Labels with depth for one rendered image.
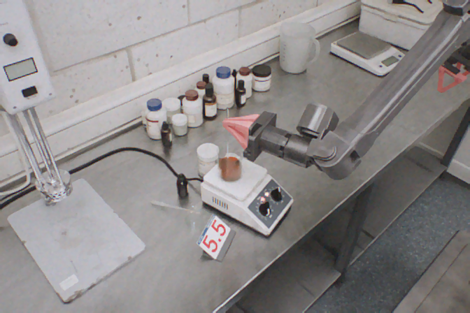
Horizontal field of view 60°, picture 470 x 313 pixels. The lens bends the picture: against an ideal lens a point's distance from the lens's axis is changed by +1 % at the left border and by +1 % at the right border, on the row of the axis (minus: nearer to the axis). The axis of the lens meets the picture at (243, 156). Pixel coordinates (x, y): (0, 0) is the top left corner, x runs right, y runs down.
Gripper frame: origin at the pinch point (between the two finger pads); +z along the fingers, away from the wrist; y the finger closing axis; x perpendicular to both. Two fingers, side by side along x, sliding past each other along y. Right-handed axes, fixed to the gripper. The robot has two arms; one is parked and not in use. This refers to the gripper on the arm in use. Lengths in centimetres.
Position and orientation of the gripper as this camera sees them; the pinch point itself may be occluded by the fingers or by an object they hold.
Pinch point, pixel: (226, 123)
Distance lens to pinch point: 87.8
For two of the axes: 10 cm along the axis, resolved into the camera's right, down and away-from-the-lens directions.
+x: -0.3, 7.4, 6.8
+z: -8.7, -3.5, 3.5
